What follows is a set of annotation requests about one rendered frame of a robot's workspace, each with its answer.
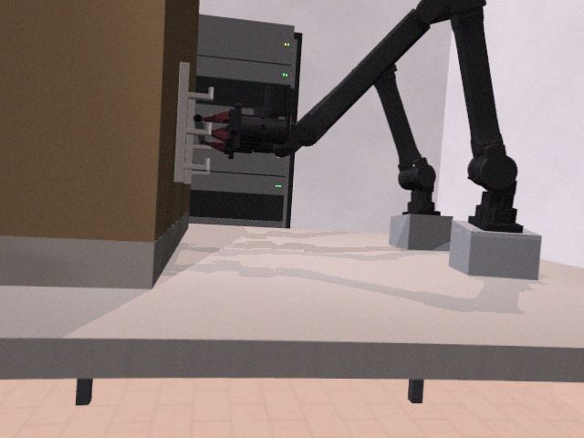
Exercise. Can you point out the dark brown wall panel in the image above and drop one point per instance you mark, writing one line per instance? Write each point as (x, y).
(88, 122)

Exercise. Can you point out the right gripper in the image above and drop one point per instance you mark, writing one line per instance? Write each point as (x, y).
(222, 146)

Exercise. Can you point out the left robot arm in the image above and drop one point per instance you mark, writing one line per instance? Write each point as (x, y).
(490, 164)

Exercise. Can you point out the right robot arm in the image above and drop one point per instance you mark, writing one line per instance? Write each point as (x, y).
(414, 178)

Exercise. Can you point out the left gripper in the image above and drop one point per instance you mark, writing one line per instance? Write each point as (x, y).
(240, 128)

